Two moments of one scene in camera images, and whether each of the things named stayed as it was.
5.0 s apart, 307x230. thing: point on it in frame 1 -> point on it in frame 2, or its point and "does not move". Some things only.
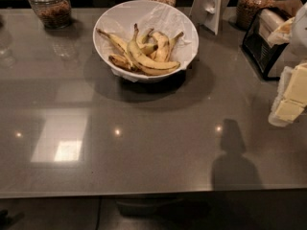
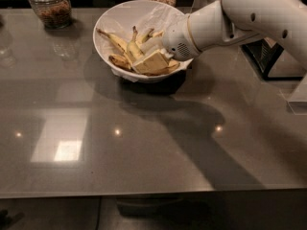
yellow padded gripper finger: x=289 y=110 -> x=153 y=62
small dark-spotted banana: x=123 y=61 does not move
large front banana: x=138 y=56 does not move
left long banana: x=117 y=42 does not move
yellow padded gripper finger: x=296 y=88 -> x=152 y=45
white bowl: x=145 y=40 does not move
